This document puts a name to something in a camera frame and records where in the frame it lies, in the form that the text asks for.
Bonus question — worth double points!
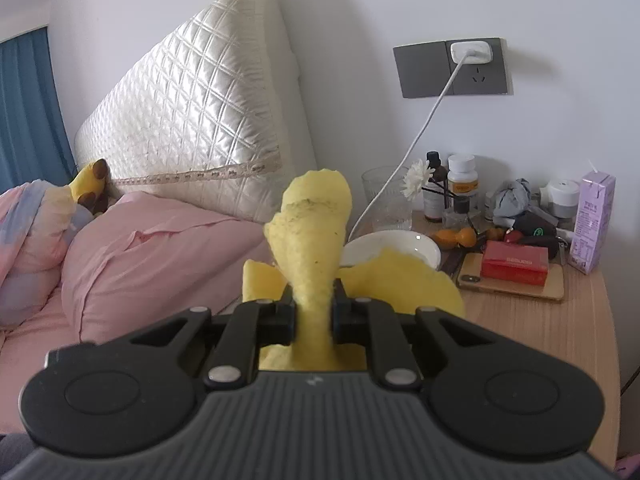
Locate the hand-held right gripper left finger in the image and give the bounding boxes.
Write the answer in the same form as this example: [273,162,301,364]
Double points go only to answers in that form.
[105,285,297,391]

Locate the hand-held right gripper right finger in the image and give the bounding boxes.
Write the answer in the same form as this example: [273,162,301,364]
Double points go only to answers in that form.
[331,280,522,391]

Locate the yellow cleaning cloth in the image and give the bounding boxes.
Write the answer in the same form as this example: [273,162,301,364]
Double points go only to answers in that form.
[242,169,466,373]

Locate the white ceramic dish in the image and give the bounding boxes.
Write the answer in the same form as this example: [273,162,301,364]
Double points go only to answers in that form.
[342,231,442,272]

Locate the clear drinking glass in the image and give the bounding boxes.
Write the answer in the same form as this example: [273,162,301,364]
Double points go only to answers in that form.
[361,166,414,233]

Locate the pink pillow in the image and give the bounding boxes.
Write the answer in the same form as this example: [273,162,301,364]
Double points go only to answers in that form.
[62,192,274,346]

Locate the brown glass bottle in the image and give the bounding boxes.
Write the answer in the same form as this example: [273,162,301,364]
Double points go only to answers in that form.
[422,151,451,224]

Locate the small clear perfume bottle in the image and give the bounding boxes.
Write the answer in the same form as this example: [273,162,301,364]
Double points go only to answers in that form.
[442,195,474,231]

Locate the white artificial flower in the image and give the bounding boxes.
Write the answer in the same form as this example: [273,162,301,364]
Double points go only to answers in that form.
[402,160,435,199]

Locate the gold smartphone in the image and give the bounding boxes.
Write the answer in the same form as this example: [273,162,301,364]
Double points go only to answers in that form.
[457,252,566,304]

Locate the red cardboard box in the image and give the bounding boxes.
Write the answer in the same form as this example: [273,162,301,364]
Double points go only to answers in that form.
[480,240,551,286]

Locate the white pill bottle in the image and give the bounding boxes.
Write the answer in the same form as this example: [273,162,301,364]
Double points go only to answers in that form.
[446,154,479,211]

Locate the crumpled grey cloth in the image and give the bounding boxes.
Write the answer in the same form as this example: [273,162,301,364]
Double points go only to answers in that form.
[492,178,534,222]

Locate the black pouch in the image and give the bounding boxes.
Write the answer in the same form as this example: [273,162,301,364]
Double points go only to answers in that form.
[504,211,559,261]

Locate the wooden nightstand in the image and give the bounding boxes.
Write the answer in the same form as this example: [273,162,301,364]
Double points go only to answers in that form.
[345,210,627,471]

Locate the cream quilted headboard cushion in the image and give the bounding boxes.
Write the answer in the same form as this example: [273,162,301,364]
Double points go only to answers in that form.
[74,0,319,224]

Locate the yellow plush toy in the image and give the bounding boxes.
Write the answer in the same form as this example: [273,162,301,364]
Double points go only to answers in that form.
[69,159,112,217]

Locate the pastel patterned blanket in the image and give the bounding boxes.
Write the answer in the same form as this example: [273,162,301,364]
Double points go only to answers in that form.
[0,180,96,331]

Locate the purple drink carton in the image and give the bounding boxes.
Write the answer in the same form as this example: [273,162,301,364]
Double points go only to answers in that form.
[570,160,616,276]

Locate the white charger plug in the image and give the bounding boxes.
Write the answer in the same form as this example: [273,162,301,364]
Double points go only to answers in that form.
[450,41,494,66]

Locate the blue curtain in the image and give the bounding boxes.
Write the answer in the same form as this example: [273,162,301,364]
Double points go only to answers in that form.
[0,27,79,197]

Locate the white charging cable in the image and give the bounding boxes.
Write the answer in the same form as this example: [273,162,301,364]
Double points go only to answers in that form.
[347,62,463,241]

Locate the grey wall socket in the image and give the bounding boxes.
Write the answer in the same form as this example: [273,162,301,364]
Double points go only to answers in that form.
[393,37,512,99]

